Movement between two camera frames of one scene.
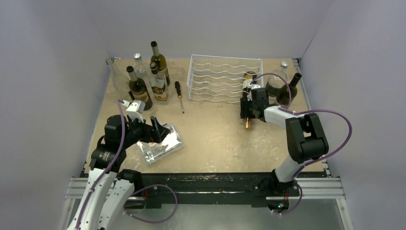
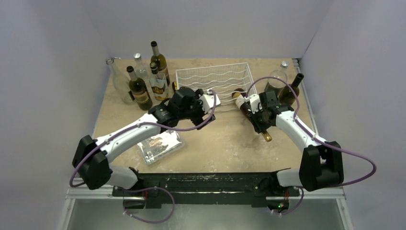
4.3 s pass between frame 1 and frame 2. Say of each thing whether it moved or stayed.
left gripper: moved
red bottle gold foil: moved
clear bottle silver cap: stayed
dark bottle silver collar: stayed
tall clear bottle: stayed
